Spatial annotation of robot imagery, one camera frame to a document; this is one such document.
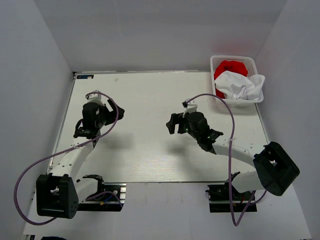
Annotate white t shirt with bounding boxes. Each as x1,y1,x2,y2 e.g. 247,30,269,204
214,70,266,101

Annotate red t shirt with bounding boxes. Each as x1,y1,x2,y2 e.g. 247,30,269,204
213,60,248,99

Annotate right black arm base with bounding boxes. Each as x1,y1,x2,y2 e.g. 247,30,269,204
205,183,252,213

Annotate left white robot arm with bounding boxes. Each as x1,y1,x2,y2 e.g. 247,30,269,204
36,99,125,219

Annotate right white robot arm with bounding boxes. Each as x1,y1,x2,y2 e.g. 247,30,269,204
166,112,300,200

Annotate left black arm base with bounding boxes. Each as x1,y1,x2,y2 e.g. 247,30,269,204
77,183,127,212

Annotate blue table label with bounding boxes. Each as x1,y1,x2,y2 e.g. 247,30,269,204
76,74,94,80

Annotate white plastic basket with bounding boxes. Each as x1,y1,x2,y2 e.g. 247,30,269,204
210,55,264,107

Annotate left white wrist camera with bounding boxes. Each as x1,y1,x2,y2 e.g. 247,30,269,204
85,90,104,106

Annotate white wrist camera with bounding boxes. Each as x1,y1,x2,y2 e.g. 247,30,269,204
85,90,104,106
182,99,198,118

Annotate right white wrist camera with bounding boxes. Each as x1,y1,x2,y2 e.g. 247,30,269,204
182,99,198,118

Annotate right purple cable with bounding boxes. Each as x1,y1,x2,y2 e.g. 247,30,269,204
184,93,267,227

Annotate purple cable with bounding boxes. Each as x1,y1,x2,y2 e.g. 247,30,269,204
184,93,267,227
13,91,120,225

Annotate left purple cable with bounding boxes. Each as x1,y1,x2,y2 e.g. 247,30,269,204
13,91,120,225

